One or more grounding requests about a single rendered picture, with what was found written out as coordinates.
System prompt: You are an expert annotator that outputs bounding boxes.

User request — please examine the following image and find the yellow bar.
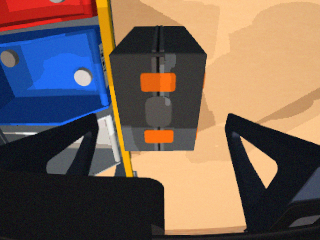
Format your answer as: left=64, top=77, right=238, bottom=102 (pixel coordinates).
left=96, top=0, right=134, bottom=176

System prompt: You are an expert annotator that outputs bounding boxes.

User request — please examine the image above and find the blue open bin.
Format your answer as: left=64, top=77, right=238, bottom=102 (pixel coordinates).
left=0, top=25, right=112, bottom=125

